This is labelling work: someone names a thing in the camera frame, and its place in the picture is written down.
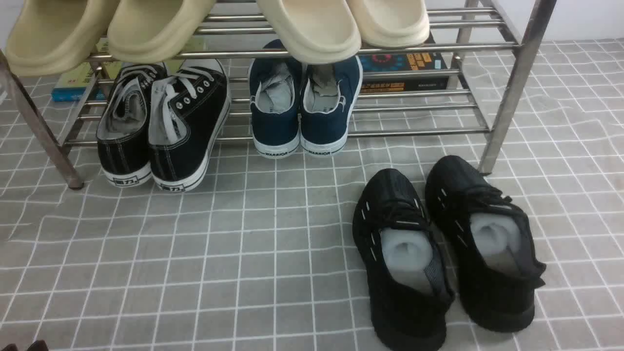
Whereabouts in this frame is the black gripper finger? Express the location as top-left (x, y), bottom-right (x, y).
top-left (1, 344), bottom-right (18, 351)

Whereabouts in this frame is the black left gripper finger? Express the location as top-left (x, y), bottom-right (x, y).
top-left (25, 340), bottom-right (49, 351)

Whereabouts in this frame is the black canvas sneaker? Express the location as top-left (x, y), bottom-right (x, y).
top-left (148, 58), bottom-right (232, 193)
top-left (96, 62), bottom-right (168, 188)

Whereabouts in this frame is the steel shoe rack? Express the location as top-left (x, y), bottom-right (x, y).
top-left (1, 0), bottom-right (556, 190)

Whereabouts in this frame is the green blue book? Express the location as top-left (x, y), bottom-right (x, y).
top-left (51, 37), bottom-right (208, 102)

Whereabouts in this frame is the beige slipper far left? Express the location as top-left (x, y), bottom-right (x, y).
top-left (4, 0), bottom-right (119, 77)

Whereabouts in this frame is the beige slipper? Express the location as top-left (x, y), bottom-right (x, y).
top-left (4, 0), bottom-right (119, 77)
top-left (107, 0), bottom-right (216, 63)

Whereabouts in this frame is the navy sneaker left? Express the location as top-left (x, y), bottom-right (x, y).
top-left (248, 57), bottom-right (303, 159)

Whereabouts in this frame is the navy sneaker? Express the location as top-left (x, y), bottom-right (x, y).
top-left (299, 56), bottom-right (363, 157)
top-left (248, 57), bottom-right (303, 159)

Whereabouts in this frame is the black mesh sneaker left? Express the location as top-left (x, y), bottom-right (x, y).
top-left (352, 168), bottom-right (454, 351)

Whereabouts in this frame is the black mesh sneaker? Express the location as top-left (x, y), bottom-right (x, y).
top-left (424, 155), bottom-right (546, 333)
top-left (352, 168), bottom-right (454, 351)

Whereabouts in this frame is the navy sneaker right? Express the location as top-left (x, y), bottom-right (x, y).
top-left (299, 56), bottom-right (363, 157)

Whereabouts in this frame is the cream slipper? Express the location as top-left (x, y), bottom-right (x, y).
top-left (347, 0), bottom-right (430, 47)
top-left (257, 0), bottom-right (362, 65)

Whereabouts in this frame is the black colourful book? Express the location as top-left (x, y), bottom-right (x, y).
top-left (359, 52), bottom-right (449, 93)

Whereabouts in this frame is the black mesh sneaker right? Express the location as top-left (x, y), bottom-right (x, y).
top-left (424, 155), bottom-right (546, 333)

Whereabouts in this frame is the cream slipper far right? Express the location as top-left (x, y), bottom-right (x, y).
top-left (347, 0), bottom-right (430, 47)

